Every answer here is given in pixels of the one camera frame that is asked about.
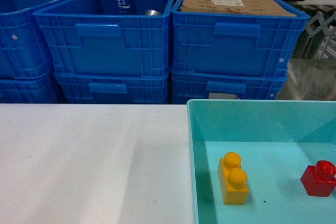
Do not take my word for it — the red toy block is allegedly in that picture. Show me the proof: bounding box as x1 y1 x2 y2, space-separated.
300 160 335 197

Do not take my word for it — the brown cardboard box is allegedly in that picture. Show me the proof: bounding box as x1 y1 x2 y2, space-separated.
179 0 296 17

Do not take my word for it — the yellow two-stud toy block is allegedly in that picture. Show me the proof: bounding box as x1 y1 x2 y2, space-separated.
217 152 249 205

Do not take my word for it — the blue crate with cardboard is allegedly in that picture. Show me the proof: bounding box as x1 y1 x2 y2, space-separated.
171 0 309 78

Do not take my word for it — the silver metal can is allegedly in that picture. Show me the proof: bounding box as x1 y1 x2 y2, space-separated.
145 9 161 16

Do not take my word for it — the lower middle blue crate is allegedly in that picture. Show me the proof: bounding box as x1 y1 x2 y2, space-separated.
54 73 169 104

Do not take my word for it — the lower right blue crate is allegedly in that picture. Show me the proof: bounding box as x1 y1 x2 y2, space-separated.
171 71 287 104

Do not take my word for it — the blue crate with bottle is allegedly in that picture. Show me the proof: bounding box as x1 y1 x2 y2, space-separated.
34 0 175 78

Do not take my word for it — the teal plastic tray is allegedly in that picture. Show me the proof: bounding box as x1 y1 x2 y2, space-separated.
187 99 335 223

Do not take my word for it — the lower left blue crate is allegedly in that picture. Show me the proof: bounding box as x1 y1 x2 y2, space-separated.
1 71 66 104

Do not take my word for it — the expandable roller conveyor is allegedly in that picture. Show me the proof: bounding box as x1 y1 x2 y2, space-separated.
292 0 335 59

